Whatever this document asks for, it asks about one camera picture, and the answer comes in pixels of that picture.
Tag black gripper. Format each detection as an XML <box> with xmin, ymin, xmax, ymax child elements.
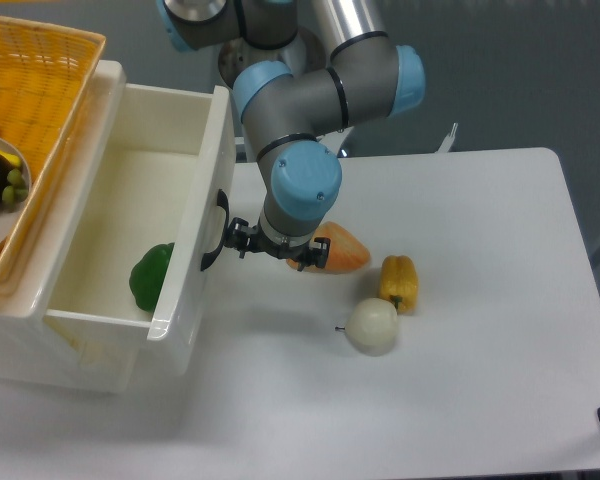
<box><xmin>224</xmin><ymin>217</ymin><xmax>331</xmax><ymax>271</ymax></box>

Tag white top drawer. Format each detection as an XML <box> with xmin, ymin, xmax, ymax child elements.
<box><xmin>43</xmin><ymin>82</ymin><xmax>237</xmax><ymax>377</ymax></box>

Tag white drawer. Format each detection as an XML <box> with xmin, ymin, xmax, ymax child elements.
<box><xmin>43</xmin><ymin>82</ymin><xmax>237</xmax><ymax>377</ymax></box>
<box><xmin>43</xmin><ymin>316</ymin><xmax>147</xmax><ymax>393</ymax></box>

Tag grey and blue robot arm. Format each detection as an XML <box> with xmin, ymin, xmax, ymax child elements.
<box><xmin>157</xmin><ymin>1</ymin><xmax>426</xmax><ymax>268</ymax></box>

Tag white lower drawer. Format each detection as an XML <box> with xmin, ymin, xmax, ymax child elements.
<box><xmin>43</xmin><ymin>316</ymin><xmax>147</xmax><ymax>393</ymax></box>

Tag white drawer cabinet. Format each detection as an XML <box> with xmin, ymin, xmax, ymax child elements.
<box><xmin>0</xmin><ymin>61</ymin><xmax>126</xmax><ymax>388</ymax></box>

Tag orange triangular toy bread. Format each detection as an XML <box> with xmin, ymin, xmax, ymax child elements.
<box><xmin>304</xmin><ymin>221</ymin><xmax>371</xmax><ymax>274</ymax></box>

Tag white toy pear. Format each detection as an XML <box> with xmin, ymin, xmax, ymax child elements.
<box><xmin>334</xmin><ymin>298</ymin><xmax>399</xmax><ymax>356</ymax></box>

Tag yellow toy bell pepper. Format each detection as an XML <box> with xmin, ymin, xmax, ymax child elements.
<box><xmin>378</xmin><ymin>255</ymin><xmax>419</xmax><ymax>314</ymax></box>

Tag green toy bell pepper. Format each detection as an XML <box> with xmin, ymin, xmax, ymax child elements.
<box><xmin>128</xmin><ymin>243</ymin><xmax>174</xmax><ymax>313</ymax></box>

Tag yellow woven basket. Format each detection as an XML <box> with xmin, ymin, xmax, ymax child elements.
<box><xmin>0</xmin><ymin>16</ymin><xmax>106</xmax><ymax>282</ymax></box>

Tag yellow toy fruit piece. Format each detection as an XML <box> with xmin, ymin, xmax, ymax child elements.
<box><xmin>0</xmin><ymin>149</ymin><xmax>22</xmax><ymax>169</ymax></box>

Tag white metal bracket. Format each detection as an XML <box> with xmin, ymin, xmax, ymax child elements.
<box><xmin>318</xmin><ymin>122</ymin><xmax>458</xmax><ymax>158</ymax></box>

